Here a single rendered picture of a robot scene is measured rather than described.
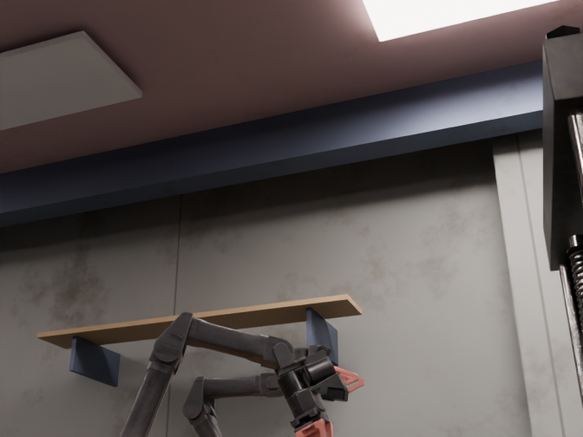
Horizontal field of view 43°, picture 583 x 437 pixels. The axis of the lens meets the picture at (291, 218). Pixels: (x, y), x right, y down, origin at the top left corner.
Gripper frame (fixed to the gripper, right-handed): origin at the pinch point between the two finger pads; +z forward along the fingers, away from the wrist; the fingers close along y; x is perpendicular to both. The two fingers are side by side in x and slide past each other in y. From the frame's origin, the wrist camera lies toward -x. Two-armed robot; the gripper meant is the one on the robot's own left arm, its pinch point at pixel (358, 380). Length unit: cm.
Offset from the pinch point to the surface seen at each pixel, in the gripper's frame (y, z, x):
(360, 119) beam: 174, -43, -197
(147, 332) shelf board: 189, -188, -79
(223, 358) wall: 229, -154, -70
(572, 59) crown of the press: -26, 67, -75
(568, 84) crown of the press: -26, 65, -67
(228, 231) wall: 230, -155, -160
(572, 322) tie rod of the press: 94, 59, -38
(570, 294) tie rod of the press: 93, 60, -49
